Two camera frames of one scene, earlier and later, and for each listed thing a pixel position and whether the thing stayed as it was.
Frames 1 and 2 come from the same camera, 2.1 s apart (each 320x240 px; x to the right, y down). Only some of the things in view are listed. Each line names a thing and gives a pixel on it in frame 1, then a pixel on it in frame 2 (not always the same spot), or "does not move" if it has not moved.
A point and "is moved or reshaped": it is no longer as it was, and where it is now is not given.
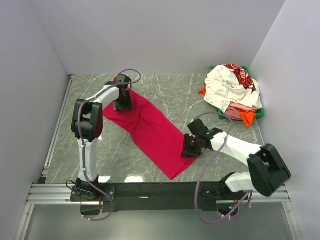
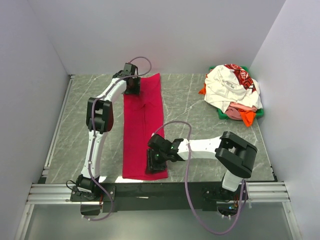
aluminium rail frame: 43,192 does not move
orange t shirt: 247,115 does not move
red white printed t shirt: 247,82 does not move
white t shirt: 223,86 does not move
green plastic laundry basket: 259,112 does not move
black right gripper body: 192,146 → 156,161
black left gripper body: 123,103 → 136,88
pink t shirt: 233,110 does not move
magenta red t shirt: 153,133 is moved or reshaped
